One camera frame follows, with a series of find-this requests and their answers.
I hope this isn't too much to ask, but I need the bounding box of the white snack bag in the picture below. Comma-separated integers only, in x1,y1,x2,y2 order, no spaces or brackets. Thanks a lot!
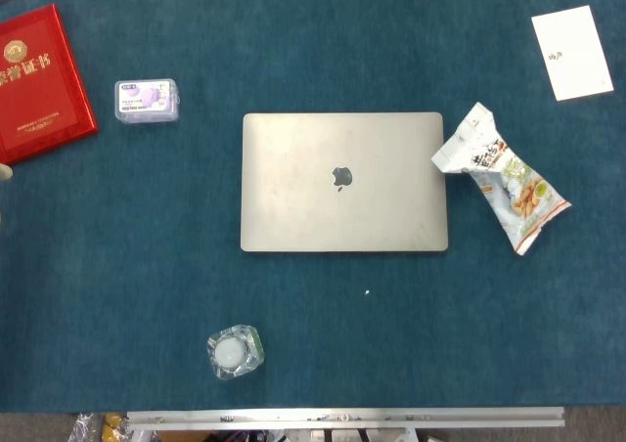
430,101,572,257

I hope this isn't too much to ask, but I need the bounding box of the aluminium rail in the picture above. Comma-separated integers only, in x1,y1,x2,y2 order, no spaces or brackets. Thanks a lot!
125,406,566,431

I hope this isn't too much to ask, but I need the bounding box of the silver laptop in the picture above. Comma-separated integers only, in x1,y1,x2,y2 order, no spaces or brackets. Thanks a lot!
240,111,450,254

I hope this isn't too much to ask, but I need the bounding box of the crinkled clear plastic bag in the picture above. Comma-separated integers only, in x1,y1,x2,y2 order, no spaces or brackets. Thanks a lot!
67,412,105,442

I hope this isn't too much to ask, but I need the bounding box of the yellow package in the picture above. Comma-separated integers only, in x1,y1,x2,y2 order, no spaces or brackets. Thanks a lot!
101,412,129,442

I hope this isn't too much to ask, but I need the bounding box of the clear plastic water bottle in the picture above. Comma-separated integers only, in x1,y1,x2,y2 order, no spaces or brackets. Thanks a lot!
205,324,266,381

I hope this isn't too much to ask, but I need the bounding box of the red certificate folder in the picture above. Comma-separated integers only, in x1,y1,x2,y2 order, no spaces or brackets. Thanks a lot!
0,3,100,167

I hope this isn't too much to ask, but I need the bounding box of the white paper card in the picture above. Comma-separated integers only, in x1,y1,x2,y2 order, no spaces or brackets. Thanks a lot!
530,4,615,103

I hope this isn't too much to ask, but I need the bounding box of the clear box purple label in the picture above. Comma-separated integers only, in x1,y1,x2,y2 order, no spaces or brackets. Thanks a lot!
113,76,181,126

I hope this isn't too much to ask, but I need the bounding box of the teal table cloth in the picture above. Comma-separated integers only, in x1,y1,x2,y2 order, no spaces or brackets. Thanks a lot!
0,0,626,414

